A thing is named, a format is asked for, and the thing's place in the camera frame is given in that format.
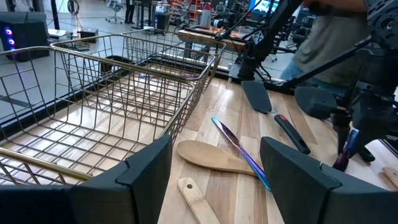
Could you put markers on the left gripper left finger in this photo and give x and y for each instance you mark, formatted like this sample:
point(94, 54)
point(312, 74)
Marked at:
point(146, 186)

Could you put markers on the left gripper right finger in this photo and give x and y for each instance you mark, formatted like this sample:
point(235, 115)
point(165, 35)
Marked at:
point(298, 186)

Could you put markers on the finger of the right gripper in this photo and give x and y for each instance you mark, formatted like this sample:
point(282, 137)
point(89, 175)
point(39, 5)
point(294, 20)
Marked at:
point(365, 152)
point(340, 130)

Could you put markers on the iridescent table knife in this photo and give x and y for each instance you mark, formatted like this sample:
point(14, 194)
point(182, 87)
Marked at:
point(239, 149)
point(345, 155)

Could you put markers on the wooden spoon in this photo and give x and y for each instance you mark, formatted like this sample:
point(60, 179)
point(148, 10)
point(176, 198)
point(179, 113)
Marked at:
point(208, 155)

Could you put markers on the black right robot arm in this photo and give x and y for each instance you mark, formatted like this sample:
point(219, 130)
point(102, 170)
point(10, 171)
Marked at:
point(264, 37)

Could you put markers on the wooden fork-tined spatula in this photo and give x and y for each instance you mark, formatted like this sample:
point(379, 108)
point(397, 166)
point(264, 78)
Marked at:
point(197, 202)

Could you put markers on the person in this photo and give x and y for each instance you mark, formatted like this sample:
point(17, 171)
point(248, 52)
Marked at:
point(329, 46)
point(130, 11)

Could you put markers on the computer monitor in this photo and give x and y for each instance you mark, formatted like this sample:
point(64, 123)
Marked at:
point(264, 5)

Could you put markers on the wooden work table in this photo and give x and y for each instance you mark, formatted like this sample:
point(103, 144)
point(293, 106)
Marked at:
point(202, 36)

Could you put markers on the small black box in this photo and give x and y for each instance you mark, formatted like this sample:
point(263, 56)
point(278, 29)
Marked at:
point(88, 35)

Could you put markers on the black bin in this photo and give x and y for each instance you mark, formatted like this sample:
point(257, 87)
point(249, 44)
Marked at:
point(162, 21)

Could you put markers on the office chair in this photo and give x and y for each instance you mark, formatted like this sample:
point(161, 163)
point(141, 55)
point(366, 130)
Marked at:
point(115, 6)

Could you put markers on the black computer tower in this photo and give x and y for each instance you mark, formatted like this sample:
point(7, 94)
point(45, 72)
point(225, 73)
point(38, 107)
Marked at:
point(28, 31)

